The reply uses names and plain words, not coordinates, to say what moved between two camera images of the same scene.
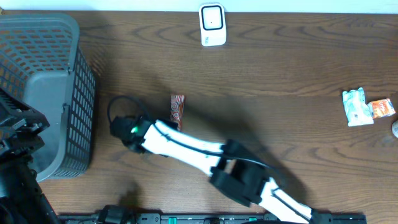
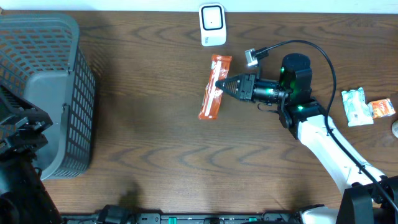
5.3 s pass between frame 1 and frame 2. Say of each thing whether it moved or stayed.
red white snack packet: moved
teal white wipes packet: stayed
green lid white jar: stayed
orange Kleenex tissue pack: stayed
